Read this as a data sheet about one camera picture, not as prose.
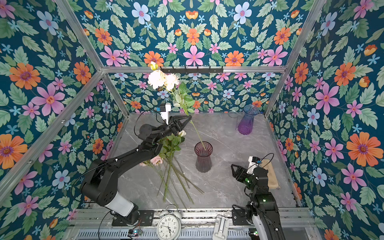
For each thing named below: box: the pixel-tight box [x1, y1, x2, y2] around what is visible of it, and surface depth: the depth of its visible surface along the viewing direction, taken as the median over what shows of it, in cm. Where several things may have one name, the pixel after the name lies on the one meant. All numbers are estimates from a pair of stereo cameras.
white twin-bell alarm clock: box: [156, 205, 182, 240], surface depth 69 cm
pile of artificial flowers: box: [140, 135, 205, 210], surface depth 90 cm
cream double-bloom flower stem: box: [148, 61, 206, 151], surface depth 60 cm
